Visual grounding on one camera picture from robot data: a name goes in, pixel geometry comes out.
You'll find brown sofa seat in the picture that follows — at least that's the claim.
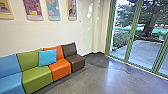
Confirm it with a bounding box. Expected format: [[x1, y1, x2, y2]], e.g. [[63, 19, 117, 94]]
[[61, 41, 86, 74]]

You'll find salmon wall poster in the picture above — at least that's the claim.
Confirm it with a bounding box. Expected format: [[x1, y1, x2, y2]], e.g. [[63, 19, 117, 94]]
[[67, 0, 78, 22]]

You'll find blue wall poster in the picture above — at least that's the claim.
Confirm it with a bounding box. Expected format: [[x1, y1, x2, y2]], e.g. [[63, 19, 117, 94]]
[[45, 0, 62, 22]]

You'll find green sofa seat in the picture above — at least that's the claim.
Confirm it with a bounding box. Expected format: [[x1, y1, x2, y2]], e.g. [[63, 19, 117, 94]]
[[15, 49, 55, 94]]

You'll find orange sofa seat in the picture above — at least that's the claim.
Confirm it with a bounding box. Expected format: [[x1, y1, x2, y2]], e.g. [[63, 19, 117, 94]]
[[42, 45, 73, 82]]

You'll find yellow wall poster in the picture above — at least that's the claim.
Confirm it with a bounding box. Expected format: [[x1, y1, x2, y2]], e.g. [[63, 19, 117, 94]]
[[0, 0, 15, 20]]

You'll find light blue cushion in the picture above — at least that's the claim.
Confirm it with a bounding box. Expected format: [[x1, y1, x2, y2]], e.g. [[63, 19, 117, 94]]
[[37, 49, 58, 68]]

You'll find blue sofa seat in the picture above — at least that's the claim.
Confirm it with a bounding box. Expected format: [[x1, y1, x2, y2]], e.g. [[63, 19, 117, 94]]
[[0, 53, 27, 94]]

